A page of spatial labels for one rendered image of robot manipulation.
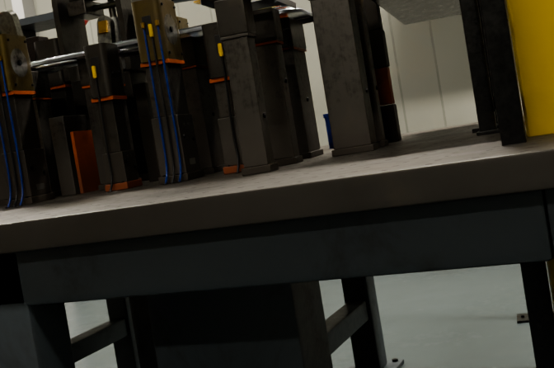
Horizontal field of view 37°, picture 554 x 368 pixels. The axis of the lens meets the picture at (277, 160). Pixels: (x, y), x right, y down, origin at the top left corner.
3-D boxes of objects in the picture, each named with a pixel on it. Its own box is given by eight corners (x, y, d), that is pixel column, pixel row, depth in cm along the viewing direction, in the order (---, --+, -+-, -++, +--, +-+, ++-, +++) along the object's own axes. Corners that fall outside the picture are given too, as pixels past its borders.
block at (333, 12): (332, 157, 157) (301, -36, 156) (340, 153, 165) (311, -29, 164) (374, 150, 155) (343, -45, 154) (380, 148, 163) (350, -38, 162)
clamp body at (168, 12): (152, 189, 155) (119, 1, 154) (176, 182, 167) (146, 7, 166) (184, 183, 154) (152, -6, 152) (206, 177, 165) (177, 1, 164)
